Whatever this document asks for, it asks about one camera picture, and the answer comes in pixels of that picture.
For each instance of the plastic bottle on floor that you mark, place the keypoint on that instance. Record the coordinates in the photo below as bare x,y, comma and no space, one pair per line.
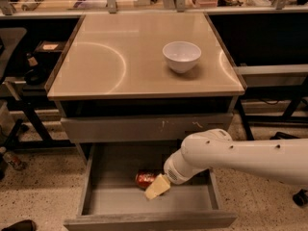
12,159

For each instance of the open grey middle drawer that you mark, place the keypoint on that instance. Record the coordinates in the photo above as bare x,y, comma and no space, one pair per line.
112,201

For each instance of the black office chair base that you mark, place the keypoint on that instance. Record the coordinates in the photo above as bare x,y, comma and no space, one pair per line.
300,198

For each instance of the white ceramic bowl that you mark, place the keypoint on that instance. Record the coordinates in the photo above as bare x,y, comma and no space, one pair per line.
181,56

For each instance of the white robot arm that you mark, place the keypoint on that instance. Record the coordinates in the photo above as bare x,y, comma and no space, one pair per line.
285,161

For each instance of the closed grey top drawer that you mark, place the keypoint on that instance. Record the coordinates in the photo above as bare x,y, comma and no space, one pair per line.
141,127

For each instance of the black desk frame left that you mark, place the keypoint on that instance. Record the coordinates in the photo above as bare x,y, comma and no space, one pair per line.
28,99

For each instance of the grey drawer cabinet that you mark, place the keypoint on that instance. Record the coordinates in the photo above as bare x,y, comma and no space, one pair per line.
115,67

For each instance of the red coke can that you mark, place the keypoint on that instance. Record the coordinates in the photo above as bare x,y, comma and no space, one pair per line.
144,178

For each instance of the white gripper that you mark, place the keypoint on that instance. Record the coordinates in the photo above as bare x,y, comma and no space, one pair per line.
172,171

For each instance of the dark shoe on floor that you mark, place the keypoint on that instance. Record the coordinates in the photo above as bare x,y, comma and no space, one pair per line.
24,225

